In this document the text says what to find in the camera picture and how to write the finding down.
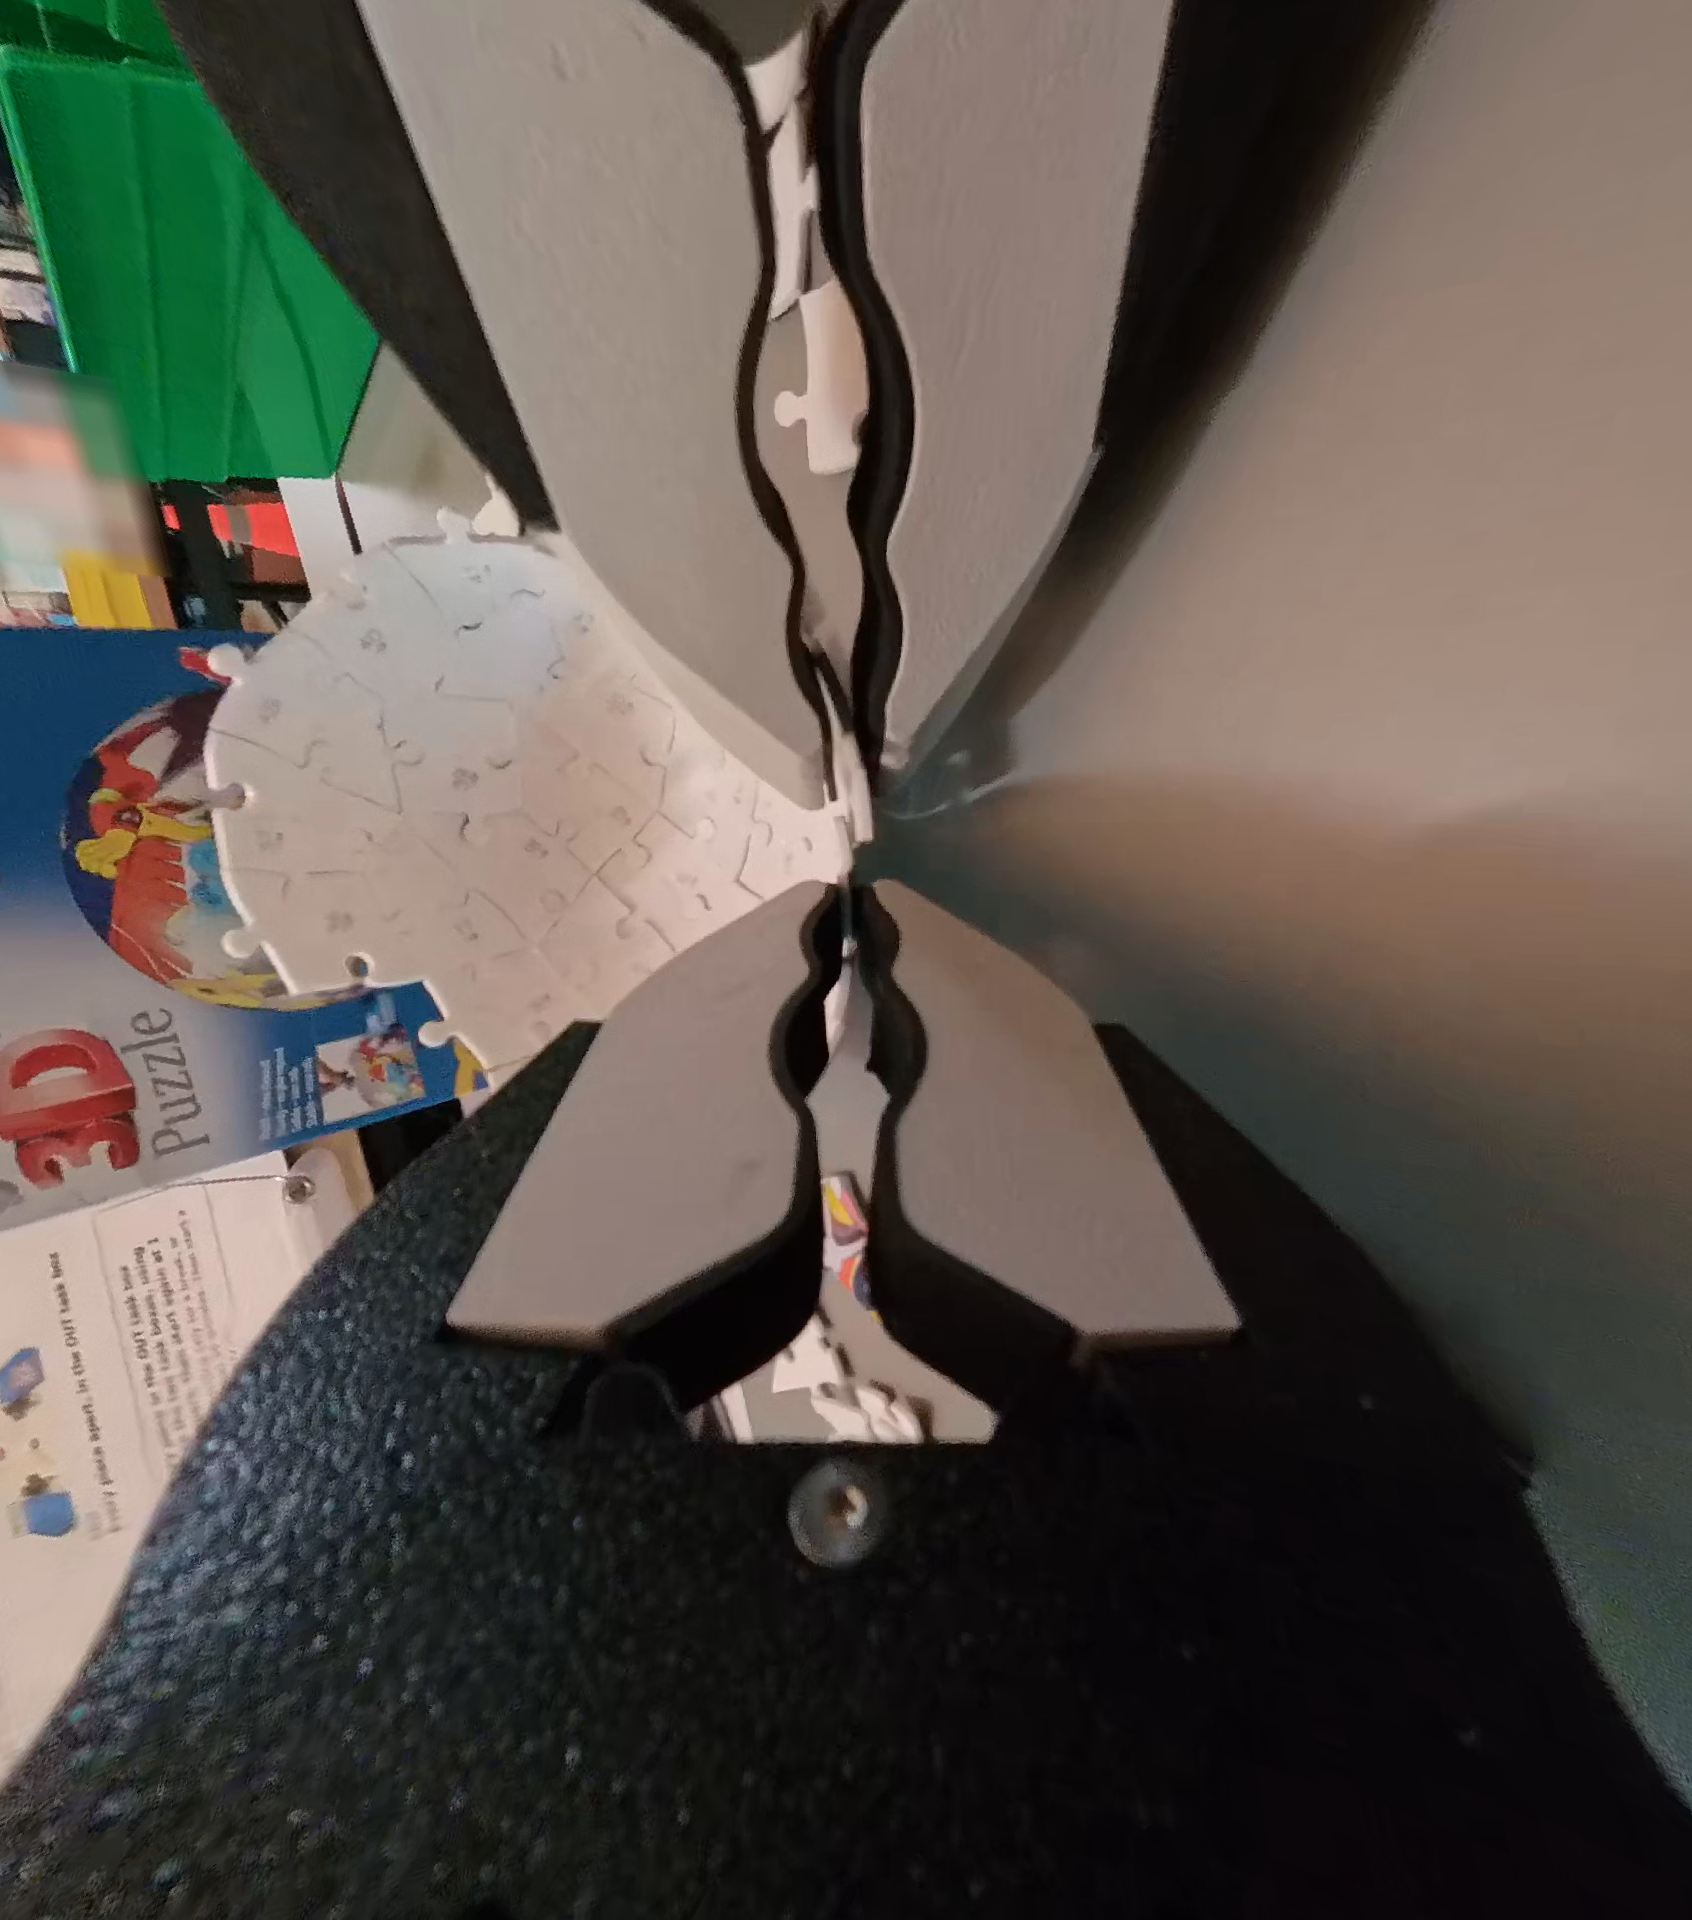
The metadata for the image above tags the blue puzzle box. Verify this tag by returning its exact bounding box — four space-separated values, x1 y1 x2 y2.
0 621 495 1248

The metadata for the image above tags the green plastic bin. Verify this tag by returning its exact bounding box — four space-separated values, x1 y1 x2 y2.
0 0 386 489

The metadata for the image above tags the white puzzle piece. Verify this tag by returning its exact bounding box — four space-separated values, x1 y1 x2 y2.
768 1312 934 1446
770 281 870 479
751 36 822 319

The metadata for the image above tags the wooden board with instruction sheet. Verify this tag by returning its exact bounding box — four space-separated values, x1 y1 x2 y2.
0 1145 375 1920

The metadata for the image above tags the small yellow bin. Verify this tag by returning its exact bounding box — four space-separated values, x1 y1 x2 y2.
61 551 176 630

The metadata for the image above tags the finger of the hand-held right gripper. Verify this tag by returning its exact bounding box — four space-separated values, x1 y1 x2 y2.
807 0 1182 777
353 0 856 816

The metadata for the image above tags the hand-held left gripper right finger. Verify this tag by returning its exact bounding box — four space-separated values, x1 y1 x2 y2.
857 882 1246 1363

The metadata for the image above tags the partly built puzzle ball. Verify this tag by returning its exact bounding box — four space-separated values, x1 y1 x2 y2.
191 501 881 1052

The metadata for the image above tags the colourful orange puzzle piece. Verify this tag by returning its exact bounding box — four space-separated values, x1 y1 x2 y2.
815 1173 881 1319

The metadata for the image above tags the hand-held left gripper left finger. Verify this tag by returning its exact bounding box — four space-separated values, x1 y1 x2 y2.
440 877 848 1369

